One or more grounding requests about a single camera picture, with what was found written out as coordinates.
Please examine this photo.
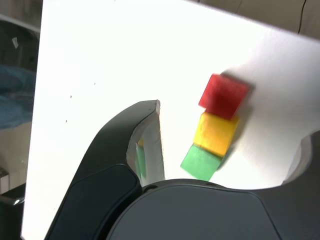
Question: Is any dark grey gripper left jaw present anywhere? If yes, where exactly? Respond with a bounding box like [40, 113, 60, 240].
[47, 99, 166, 240]

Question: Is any red cube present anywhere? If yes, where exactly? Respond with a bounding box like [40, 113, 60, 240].
[198, 73, 251, 121]

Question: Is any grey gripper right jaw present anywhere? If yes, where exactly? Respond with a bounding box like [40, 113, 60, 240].
[107, 129, 320, 240]

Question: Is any green cube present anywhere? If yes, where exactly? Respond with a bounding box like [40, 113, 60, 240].
[180, 144, 222, 182]

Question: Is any yellow cube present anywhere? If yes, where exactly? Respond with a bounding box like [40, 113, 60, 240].
[192, 111, 240, 157]

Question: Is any thin black cable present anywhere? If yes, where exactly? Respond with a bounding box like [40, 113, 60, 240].
[297, 0, 309, 34]

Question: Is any blue cloth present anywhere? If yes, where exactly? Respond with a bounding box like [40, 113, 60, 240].
[0, 63, 38, 130]

